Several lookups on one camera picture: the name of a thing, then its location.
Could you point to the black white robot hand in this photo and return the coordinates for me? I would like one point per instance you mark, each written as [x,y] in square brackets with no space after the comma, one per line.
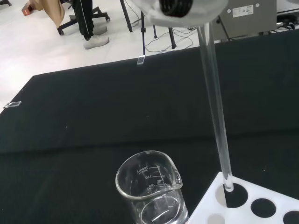
[187,18]

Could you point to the white test tube rack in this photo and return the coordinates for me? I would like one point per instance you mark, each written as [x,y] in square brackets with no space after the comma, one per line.
[236,210]

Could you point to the black tripod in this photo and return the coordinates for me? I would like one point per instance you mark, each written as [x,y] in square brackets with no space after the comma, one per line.
[143,35]

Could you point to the grey metal box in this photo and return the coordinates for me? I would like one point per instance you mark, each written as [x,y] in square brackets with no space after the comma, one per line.
[247,23]

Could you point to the clear plastic clip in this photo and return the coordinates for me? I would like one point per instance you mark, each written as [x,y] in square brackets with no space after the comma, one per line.
[141,60]
[12,104]

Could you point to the black bench cloth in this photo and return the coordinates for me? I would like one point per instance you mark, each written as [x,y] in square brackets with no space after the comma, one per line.
[116,105]

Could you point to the black office chair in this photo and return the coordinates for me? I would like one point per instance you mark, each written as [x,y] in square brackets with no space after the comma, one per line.
[67,23]

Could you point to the tan fabric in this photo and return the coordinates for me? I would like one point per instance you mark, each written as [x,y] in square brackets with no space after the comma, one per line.
[53,11]

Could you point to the small orange box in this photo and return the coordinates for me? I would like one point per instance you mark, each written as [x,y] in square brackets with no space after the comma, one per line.
[26,9]

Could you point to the clear glass beaker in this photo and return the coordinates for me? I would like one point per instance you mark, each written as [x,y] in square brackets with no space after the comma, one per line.
[161,210]

